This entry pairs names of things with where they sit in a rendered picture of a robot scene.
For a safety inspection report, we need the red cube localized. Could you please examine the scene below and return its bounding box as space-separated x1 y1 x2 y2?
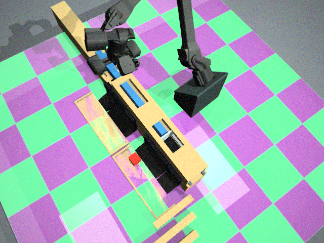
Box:
129 152 141 166

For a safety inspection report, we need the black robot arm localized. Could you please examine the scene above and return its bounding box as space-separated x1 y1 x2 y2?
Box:
84 0 217 87

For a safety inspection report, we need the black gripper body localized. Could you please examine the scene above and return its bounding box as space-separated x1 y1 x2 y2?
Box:
87 40 141 75

